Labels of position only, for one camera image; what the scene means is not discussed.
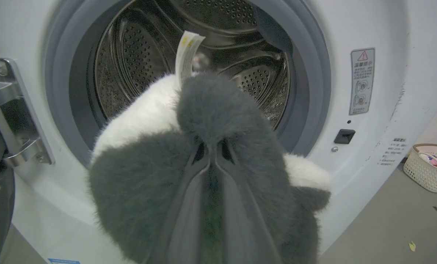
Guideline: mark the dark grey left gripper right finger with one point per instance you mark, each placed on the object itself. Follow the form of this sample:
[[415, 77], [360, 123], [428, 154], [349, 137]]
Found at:
[[240, 220]]

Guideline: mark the white front-load washing machine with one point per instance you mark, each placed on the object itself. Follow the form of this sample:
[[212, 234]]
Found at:
[[368, 55]]

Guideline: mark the grey and white plush toy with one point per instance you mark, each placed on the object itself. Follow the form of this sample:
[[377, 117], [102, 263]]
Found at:
[[141, 176]]

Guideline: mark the warning sticker label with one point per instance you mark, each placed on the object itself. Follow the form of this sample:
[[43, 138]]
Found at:
[[361, 81]]

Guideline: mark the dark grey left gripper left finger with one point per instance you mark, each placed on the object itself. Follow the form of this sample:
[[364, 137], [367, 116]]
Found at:
[[189, 220]]

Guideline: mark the yellow scrap on floor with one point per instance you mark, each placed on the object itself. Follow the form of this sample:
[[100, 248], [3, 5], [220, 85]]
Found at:
[[412, 246]]

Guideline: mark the white woven laundry basket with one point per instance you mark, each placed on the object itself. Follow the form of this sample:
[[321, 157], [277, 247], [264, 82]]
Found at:
[[423, 176]]

